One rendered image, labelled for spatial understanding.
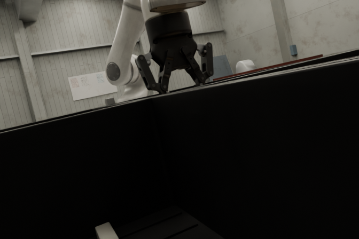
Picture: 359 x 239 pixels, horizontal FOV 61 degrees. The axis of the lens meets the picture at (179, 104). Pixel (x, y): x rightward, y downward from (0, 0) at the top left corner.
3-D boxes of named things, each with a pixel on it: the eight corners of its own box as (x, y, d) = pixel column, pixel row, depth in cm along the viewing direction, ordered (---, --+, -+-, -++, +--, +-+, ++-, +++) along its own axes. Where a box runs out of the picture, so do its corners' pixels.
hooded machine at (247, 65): (265, 94, 1097) (258, 56, 1089) (253, 97, 1066) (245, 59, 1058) (251, 95, 1163) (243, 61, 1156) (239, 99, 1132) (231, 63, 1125)
